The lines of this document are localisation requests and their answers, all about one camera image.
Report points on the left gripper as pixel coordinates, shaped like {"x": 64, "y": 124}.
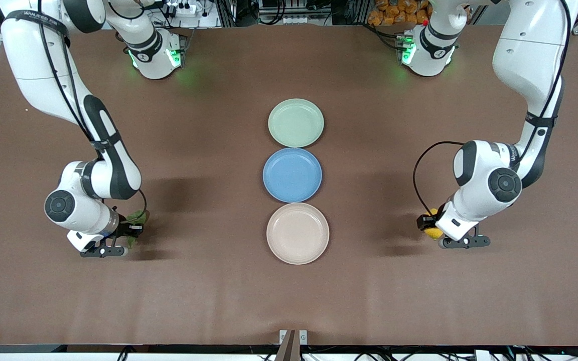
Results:
{"x": 426, "y": 221}

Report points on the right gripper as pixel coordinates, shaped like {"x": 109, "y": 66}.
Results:
{"x": 129, "y": 229}

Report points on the green lettuce leaf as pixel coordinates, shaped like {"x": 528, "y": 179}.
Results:
{"x": 138, "y": 218}

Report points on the yellow lemon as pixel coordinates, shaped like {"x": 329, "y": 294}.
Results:
{"x": 434, "y": 233}

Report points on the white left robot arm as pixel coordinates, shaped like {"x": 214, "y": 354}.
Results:
{"x": 525, "y": 55}

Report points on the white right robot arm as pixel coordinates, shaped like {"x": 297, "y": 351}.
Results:
{"x": 33, "y": 70}

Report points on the beige round plate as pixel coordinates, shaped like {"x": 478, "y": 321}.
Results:
{"x": 296, "y": 233}

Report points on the blue round plate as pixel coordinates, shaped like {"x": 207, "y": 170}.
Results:
{"x": 292, "y": 175}

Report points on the pale green round plate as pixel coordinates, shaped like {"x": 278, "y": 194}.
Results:
{"x": 295, "y": 123}

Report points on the bag of orange items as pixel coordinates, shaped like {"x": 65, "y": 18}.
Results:
{"x": 394, "y": 12}

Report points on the white power strip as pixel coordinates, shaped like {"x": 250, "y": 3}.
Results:
{"x": 183, "y": 8}

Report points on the metal table edge bracket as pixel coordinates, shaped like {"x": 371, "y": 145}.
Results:
{"x": 291, "y": 346}

